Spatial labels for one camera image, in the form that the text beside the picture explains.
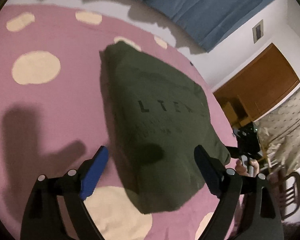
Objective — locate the brown wooden door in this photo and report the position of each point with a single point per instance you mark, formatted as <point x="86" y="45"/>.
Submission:
<point x="260" y="90"/>

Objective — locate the dark slatted chair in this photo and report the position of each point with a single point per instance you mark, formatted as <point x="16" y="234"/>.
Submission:
<point x="291" y="195"/>

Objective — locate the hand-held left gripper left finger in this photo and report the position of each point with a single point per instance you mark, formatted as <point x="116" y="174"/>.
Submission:
<point x="95" y="172"/>

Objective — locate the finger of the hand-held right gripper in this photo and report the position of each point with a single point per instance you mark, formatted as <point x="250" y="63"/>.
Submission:
<point x="232" y="151"/>

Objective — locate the blue curtain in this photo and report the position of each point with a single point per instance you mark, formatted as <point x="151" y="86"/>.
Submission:
<point x="202" y="7"/>

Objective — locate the small wall frame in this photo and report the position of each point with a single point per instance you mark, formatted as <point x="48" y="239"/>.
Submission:
<point x="257" y="31"/>

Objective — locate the person's right hand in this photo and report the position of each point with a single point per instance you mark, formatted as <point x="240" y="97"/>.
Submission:
<point x="241" y="168"/>

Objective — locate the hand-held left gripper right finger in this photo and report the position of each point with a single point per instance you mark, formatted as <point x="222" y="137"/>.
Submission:
<point x="208" y="171"/>

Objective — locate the dark green t-shirt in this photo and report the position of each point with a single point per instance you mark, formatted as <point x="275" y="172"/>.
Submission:
<point x="160" y="120"/>

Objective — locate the beige patterned cloth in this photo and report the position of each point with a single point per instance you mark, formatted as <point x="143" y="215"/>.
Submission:
<point x="287" y="125"/>

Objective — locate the pink blanket with cream spots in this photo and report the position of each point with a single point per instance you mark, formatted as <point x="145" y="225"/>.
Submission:
<point x="52" y="110"/>

